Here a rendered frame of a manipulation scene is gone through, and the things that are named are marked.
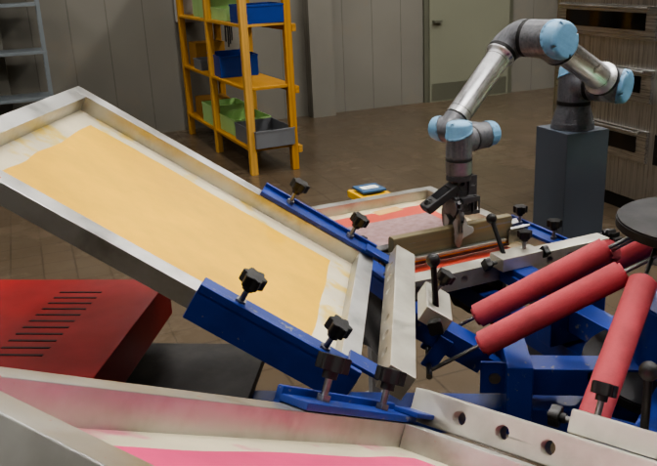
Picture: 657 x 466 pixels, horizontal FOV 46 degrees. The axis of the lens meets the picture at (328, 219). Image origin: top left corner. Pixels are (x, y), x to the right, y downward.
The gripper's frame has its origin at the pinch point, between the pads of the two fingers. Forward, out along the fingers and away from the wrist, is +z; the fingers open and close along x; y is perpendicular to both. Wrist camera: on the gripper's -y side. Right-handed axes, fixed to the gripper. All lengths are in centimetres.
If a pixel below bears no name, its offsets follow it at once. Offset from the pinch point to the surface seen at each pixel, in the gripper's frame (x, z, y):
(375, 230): 34.6, 5.3, -7.3
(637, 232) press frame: -84, -31, -15
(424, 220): 34.9, 5.3, 11.6
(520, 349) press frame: -69, -4, -28
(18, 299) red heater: -4, -10, -118
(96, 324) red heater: -27, -10, -104
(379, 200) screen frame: 56, 3, 6
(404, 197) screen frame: 56, 3, 16
